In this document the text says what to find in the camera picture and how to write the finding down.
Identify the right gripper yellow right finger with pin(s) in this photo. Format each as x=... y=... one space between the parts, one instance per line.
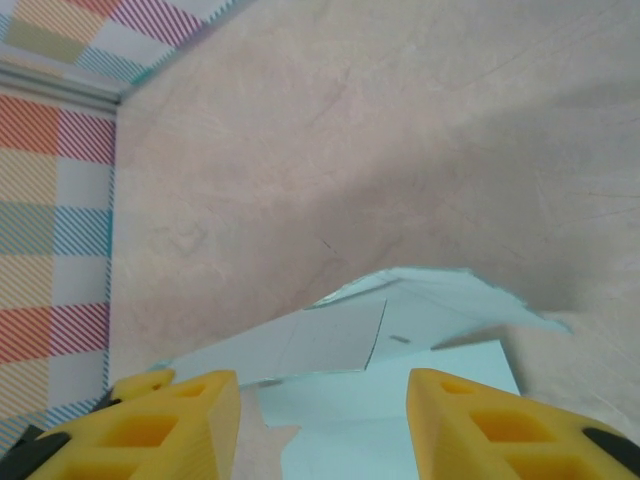
x=440 y=425

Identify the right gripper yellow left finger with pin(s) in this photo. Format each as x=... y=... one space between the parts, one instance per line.
x=210 y=425

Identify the aluminium frame post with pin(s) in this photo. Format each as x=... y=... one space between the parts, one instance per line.
x=60 y=85

